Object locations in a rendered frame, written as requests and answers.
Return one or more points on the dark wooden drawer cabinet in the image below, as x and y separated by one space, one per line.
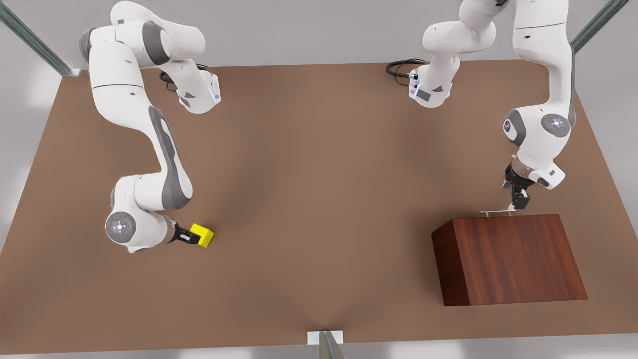
508 259

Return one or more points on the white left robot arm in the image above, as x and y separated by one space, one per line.
543 60

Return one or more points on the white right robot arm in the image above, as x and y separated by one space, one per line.
124 94

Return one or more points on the silver frame post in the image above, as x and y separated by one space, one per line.
598 22
35 42
326 344

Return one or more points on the yellow square block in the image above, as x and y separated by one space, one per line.
203 235

